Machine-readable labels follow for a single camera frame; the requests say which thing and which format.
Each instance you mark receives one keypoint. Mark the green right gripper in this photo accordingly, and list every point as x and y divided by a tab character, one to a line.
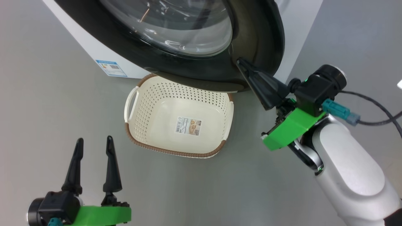
289	128

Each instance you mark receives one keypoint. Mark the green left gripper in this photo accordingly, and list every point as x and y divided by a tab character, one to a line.
103	216

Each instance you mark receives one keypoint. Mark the black round washer door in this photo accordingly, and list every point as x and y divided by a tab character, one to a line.
257	37

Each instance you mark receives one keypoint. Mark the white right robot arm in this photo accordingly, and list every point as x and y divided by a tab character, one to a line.
348	169

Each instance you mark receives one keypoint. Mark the white front-load washing machine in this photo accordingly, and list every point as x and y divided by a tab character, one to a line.
298	28

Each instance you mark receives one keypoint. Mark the cream perforated laundry basket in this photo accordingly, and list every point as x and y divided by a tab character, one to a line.
157	113

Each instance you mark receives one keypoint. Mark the basket product label sticker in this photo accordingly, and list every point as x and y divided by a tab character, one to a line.
187	126

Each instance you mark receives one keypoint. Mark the blue energy label sticker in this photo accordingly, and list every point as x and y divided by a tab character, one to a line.
111	68

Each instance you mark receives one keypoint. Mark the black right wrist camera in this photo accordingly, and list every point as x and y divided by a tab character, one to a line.
314	91

